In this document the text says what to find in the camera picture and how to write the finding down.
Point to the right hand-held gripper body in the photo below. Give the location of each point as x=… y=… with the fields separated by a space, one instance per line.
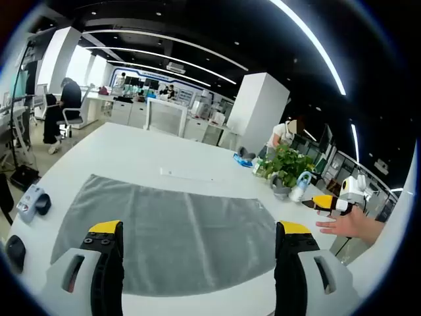
x=350 y=189

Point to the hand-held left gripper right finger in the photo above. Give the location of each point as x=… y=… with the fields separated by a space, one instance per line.
x=309 y=289

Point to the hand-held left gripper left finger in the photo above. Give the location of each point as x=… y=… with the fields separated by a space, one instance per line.
x=75 y=289

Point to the grey towel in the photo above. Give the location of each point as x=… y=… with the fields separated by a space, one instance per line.
x=184 y=237

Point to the person's right hand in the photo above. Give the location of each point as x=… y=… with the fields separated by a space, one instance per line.
x=352 y=225

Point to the grey plant pot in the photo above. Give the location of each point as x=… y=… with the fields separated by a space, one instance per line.
x=279 y=191

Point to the green potted plant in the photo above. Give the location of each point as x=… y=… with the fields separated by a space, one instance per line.
x=289 y=164

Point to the black oval case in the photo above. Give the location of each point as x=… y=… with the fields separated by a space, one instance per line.
x=15 y=253

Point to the green and white carton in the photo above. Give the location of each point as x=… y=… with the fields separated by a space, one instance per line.
x=258 y=168

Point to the grey curved object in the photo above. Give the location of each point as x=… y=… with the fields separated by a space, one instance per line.
x=246 y=154

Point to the blue wipes packet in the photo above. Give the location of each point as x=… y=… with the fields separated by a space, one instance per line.
x=241 y=162

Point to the grey device box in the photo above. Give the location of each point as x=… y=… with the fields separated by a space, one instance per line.
x=26 y=204

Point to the black tripod stand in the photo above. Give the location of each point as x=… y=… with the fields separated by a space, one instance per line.
x=24 y=176

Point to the white table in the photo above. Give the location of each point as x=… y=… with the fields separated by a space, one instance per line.
x=138 y=148

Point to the white mesh office chair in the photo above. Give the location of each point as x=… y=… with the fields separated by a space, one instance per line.
x=166 y=116

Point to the white drawer cabinet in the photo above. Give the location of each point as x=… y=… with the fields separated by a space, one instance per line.
x=121 y=113

